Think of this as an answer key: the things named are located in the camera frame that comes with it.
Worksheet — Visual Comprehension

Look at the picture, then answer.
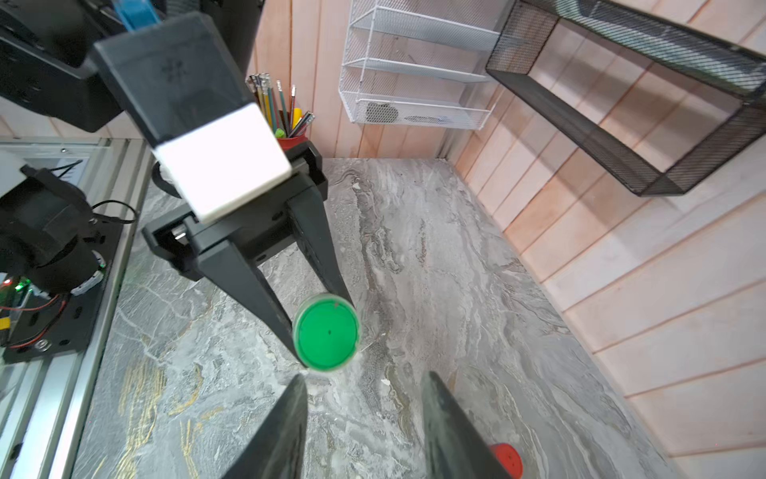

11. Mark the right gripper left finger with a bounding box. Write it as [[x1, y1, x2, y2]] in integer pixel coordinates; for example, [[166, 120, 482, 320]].
[[223, 374, 308, 478]]

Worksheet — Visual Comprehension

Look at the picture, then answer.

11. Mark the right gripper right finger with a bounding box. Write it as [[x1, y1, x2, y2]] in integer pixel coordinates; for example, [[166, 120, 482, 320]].
[[421, 371, 511, 478]]

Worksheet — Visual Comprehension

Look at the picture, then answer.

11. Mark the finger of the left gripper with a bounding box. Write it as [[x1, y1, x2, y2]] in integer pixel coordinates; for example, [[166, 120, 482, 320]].
[[286, 188, 352, 303], [197, 239, 302, 364]]

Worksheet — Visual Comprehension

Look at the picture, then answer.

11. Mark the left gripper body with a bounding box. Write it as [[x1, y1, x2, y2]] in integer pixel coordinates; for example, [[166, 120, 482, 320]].
[[142, 142, 328, 281]]

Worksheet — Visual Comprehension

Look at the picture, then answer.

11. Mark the red paint jar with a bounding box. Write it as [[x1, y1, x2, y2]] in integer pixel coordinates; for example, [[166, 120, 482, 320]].
[[490, 443, 524, 479]]

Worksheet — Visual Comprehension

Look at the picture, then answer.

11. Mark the green paint jar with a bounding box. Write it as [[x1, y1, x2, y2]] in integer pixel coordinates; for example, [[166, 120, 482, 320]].
[[292, 293, 362, 372]]

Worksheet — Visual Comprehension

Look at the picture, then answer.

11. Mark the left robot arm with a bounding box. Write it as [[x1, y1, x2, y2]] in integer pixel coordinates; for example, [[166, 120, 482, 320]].
[[1, 1, 361, 371]]

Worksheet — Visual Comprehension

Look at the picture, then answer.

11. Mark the red pencil cup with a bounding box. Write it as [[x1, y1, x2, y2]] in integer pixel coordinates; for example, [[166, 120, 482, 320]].
[[277, 135, 308, 151]]

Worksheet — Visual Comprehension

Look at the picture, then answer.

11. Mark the bundle of pencils and pens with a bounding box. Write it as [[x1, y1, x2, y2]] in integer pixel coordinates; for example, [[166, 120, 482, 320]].
[[245, 73, 315, 140]]

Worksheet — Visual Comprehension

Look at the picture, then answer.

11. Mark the white wire shelf rack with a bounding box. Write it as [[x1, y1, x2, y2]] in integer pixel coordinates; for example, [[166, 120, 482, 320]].
[[339, 0, 513, 130]]

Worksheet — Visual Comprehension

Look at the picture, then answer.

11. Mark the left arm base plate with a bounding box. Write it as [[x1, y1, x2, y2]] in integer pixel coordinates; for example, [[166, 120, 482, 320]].
[[2, 221, 123, 364]]

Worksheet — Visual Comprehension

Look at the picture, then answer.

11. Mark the black mesh wall basket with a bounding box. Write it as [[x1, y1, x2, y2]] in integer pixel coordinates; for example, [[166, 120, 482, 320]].
[[486, 1, 765, 197]]

